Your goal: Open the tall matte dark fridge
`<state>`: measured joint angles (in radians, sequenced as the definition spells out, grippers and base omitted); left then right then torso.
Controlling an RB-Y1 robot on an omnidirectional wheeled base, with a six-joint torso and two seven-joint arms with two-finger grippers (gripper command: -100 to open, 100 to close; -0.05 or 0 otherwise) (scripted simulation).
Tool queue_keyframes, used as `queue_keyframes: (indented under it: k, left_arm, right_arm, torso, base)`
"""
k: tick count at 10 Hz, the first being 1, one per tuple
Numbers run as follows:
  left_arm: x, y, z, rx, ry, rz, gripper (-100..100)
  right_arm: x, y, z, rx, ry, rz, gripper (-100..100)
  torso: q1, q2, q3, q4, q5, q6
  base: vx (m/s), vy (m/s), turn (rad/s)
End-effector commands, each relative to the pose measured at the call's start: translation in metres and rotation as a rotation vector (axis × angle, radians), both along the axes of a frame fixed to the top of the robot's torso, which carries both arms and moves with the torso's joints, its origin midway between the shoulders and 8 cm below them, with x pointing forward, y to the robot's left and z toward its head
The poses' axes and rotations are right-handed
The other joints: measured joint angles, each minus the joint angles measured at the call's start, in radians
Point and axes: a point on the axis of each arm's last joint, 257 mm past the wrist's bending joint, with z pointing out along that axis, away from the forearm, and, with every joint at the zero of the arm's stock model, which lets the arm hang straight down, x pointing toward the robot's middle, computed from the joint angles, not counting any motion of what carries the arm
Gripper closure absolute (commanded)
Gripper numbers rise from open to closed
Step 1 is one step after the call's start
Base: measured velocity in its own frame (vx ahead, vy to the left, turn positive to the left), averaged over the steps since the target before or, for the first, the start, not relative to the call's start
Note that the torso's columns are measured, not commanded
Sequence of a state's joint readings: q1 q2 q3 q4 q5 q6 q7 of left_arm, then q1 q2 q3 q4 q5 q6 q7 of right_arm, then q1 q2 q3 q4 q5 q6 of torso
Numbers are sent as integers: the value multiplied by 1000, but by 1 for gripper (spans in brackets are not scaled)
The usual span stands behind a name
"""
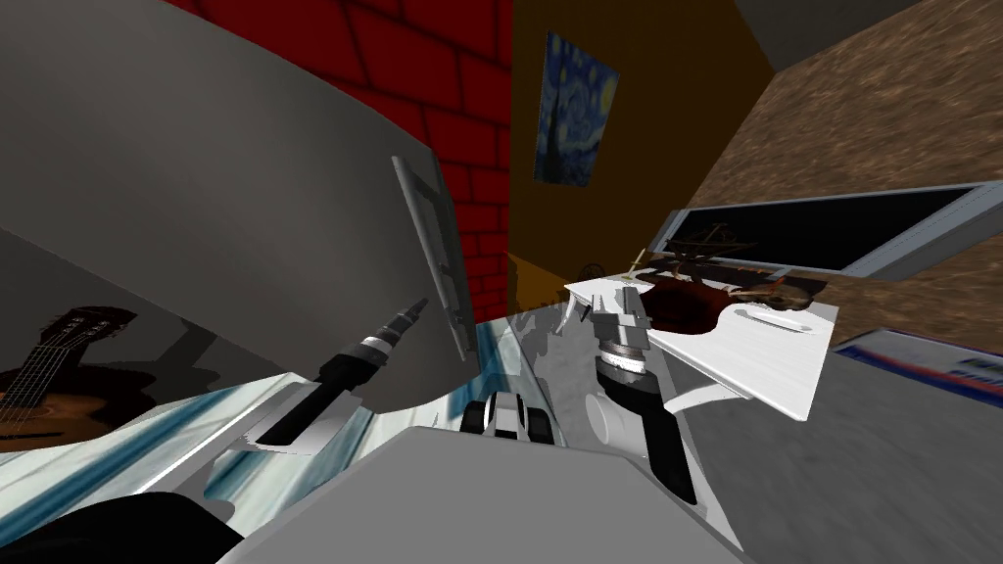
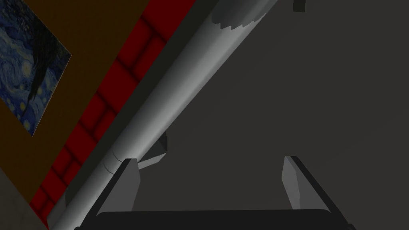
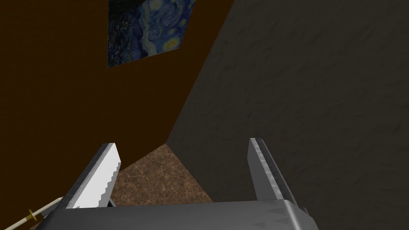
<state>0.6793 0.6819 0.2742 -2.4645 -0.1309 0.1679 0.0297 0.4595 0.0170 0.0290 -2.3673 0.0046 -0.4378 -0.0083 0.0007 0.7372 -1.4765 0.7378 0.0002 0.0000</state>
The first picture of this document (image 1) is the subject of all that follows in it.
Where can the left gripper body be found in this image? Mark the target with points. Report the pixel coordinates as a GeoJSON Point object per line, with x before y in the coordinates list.
{"type": "Point", "coordinates": [401, 319]}

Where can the blue starry night painting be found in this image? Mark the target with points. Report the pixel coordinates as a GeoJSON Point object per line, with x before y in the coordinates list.
{"type": "Point", "coordinates": [576, 110]}

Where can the white blue red box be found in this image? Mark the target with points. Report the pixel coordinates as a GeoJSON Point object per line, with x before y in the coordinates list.
{"type": "Point", "coordinates": [925, 360]}

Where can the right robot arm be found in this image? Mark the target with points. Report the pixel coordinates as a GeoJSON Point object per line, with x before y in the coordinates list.
{"type": "Point", "coordinates": [650, 423]}

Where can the grey framed dark window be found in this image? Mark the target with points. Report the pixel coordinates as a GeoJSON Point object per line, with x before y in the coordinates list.
{"type": "Point", "coordinates": [823, 227]}

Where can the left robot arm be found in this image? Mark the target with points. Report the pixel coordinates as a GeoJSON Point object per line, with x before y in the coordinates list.
{"type": "Point", "coordinates": [313, 399]}

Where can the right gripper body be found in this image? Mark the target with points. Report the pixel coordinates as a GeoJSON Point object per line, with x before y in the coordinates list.
{"type": "Point", "coordinates": [620, 319]}

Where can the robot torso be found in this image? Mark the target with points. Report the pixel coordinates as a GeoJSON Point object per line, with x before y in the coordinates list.
{"type": "Point", "coordinates": [486, 501]}

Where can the brown acoustic guitar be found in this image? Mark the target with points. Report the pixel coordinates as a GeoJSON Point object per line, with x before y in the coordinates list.
{"type": "Point", "coordinates": [63, 399]}

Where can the grey door leaf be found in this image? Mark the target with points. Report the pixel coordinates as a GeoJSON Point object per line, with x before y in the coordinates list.
{"type": "Point", "coordinates": [196, 157]}

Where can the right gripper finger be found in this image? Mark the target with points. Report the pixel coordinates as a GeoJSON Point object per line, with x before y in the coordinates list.
{"type": "Point", "coordinates": [631, 301]}
{"type": "Point", "coordinates": [598, 304]}

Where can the white table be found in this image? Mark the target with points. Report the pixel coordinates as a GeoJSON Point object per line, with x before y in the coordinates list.
{"type": "Point", "coordinates": [768, 360]}

